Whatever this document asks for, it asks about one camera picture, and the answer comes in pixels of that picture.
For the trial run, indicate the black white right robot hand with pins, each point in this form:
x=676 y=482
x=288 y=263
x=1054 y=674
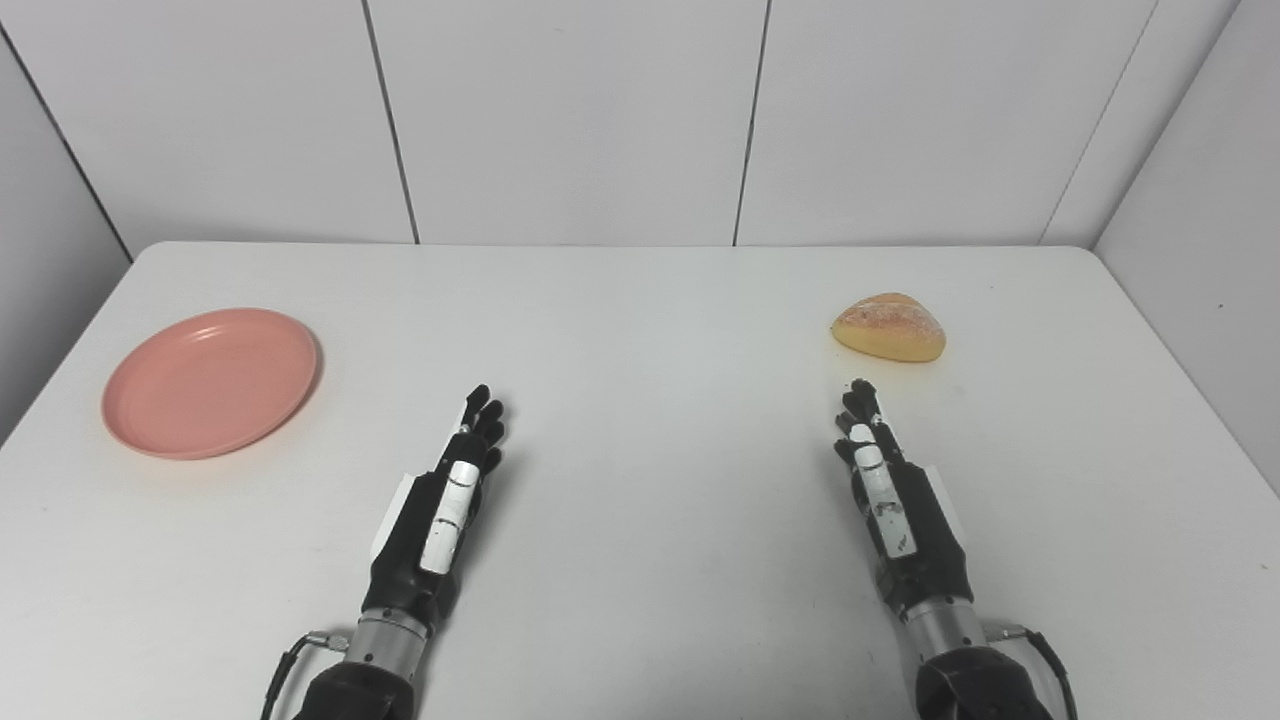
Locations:
x=925 y=540

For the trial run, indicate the golden bread roll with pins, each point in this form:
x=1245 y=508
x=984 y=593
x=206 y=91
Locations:
x=890 y=328

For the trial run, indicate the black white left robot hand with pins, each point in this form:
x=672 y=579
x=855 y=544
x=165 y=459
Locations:
x=410 y=560

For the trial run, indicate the pink round plate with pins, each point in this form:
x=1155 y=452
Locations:
x=210 y=385

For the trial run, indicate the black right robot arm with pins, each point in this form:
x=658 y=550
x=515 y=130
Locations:
x=975 y=690

